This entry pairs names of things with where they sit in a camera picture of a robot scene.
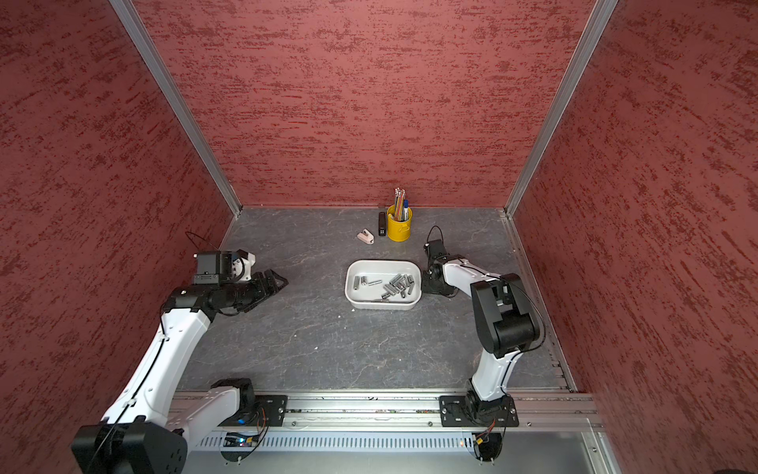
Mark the aluminium front rail frame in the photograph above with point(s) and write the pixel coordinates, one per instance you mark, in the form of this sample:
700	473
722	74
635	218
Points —
409	431

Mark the pens in yellow cup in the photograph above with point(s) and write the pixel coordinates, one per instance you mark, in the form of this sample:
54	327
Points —
401	211

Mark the left aluminium corner post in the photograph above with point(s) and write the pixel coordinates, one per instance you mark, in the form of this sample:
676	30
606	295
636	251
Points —
137	32

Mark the yellow pen holder cup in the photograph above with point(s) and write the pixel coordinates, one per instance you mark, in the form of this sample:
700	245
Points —
399	231

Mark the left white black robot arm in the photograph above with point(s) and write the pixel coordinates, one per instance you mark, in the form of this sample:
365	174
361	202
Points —
137	434

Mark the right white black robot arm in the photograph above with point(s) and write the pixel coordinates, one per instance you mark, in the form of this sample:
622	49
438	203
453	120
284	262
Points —
507	327

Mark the white plastic storage box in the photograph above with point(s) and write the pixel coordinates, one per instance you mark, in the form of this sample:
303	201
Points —
369	297

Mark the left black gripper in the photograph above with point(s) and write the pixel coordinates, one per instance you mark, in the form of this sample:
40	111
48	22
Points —
262	292

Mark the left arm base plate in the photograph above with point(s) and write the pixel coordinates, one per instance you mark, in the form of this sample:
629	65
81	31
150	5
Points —
266	411

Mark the aluminium corner post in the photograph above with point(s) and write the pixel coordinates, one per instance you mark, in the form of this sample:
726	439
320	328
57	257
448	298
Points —
137	32
596	24

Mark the right aluminium corner post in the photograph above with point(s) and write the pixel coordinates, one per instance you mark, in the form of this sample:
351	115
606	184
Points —
596	24

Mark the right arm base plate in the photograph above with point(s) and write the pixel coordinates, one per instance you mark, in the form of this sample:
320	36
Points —
469	411

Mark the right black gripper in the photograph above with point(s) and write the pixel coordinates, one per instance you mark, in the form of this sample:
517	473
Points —
427	288

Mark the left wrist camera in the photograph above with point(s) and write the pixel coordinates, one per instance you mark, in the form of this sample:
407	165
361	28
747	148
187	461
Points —
223	267

